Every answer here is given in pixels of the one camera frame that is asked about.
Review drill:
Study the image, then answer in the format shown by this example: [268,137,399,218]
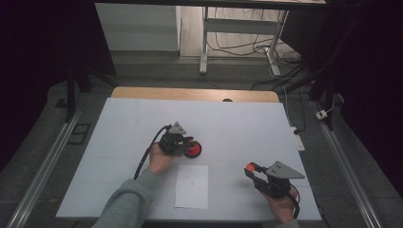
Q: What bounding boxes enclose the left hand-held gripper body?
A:
[158,122,192,157]

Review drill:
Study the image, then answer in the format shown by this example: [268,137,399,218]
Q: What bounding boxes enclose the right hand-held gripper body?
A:
[252,161,306,200]

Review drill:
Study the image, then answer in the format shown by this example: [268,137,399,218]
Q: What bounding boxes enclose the round red ink pad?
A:
[183,141,202,160]

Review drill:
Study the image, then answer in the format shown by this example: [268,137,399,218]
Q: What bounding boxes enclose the white paper sheet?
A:
[174,164,209,210]

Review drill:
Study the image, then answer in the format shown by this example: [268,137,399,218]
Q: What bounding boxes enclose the person's left hand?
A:
[147,142,184,176]

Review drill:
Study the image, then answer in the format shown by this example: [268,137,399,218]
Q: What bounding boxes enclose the person's right hand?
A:
[261,184,300,224]

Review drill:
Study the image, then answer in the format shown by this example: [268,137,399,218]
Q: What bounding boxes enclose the large white table cover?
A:
[55,97,322,221]

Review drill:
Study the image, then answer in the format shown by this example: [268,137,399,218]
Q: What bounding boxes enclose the white power strip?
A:
[290,126,306,152]

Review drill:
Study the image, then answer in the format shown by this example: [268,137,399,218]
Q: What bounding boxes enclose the black stand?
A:
[65,67,120,124]

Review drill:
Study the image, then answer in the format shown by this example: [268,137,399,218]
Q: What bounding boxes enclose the white cabinet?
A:
[94,3,182,52]

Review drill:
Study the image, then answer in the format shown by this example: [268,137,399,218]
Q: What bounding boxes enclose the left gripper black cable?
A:
[133,124,173,181]

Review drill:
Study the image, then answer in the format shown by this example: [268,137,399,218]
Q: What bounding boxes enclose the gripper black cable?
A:
[286,184,301,219]
[133,124,173,181]

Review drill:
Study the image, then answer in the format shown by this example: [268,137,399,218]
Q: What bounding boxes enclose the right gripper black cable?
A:
[286,184,301,219]

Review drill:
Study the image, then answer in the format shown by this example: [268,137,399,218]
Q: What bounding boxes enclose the metal floor rail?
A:
[6,104,86,228]
[312,101,383,228]

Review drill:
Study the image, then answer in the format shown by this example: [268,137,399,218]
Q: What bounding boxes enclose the black floor cable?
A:
[207,8,302,91]

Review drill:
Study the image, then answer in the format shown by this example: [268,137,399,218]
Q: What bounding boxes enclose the white desk frame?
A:
[199,6,290,77]

